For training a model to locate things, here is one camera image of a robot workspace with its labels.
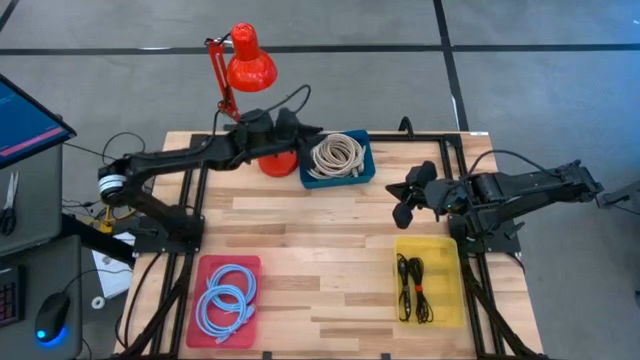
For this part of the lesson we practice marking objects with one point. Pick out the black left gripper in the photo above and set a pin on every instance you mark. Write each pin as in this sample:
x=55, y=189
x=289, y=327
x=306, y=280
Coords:
x=289, y=125

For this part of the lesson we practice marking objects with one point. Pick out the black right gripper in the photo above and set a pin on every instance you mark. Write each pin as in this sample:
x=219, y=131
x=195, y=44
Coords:
x=445, y=197

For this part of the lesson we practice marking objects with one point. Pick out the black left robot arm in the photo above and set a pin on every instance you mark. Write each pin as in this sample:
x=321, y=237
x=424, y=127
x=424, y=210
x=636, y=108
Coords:
x=165, y=162

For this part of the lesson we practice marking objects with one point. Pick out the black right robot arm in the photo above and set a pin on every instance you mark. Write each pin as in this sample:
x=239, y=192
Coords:
x=525, y=185

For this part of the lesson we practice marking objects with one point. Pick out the blue plastic bin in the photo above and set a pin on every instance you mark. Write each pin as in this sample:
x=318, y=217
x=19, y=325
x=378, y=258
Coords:
x=335, y=183

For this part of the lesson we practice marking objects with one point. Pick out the black clip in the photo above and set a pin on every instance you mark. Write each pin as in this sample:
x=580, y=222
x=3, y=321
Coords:
x=406, y=125

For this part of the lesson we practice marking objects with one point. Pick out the red desk lamp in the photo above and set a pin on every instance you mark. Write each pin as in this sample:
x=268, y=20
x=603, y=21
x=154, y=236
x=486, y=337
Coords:
x=250, y=65

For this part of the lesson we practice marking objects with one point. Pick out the yellow translucent plastic bin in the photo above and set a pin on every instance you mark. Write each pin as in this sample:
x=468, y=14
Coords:
x=445, y=280

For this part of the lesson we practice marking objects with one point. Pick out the red translucent plastic bin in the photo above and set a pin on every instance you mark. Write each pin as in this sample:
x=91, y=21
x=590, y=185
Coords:
x=199, y=272

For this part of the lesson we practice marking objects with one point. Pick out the yellow clamp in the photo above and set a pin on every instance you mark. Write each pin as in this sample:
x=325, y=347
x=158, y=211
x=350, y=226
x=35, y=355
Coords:
x=106, y=225

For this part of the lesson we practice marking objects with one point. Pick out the black support beam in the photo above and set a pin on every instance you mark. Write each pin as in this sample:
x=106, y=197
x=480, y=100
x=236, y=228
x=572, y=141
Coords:
x=95, y=240

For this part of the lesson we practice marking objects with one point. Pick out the white paper sheet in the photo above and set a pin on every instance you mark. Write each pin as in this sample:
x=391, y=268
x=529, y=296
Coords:
x=112, y=275

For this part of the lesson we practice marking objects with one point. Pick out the computer monitor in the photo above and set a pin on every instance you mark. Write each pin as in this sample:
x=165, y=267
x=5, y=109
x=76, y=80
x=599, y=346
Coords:
x=25, y=125

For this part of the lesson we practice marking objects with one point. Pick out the grey desk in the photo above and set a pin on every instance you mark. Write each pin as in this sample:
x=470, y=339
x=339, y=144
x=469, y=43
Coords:
x=35, y=210

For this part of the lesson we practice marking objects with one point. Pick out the scissors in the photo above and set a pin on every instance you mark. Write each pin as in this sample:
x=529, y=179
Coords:
x=11, y=190

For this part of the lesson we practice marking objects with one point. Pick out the black computer mouse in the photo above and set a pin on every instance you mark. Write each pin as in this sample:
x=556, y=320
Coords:
x=52, y=315

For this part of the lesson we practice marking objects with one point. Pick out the black keyboard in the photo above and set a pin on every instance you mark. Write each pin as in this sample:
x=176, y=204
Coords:
x=10, y=300

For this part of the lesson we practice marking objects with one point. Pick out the black table frame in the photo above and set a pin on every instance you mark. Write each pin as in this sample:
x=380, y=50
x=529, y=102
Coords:
x=415, y=137

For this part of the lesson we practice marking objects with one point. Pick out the dark grey bracket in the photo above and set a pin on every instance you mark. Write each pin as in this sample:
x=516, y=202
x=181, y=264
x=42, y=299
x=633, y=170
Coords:
x=620, y=197

